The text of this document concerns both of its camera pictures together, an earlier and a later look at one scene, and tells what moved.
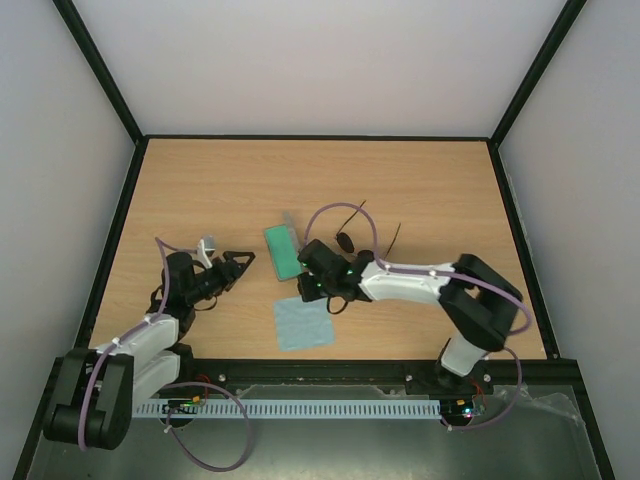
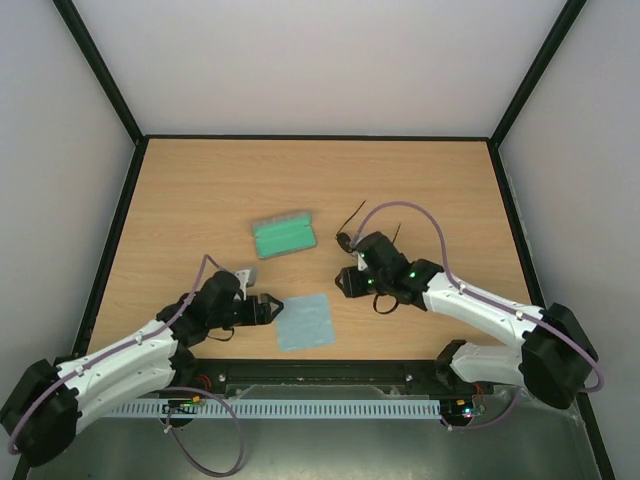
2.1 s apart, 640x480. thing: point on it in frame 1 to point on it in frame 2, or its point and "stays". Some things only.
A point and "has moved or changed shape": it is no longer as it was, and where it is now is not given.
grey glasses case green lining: x=284 y=248 has moved or changed shape
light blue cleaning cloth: x=303 y=323 stays
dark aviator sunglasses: x=346 y=243 stays
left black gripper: x=236 y=272 to x=264 y=316
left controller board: x=182 y=406 stays
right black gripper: x=304 y=275 to x=351 y=281
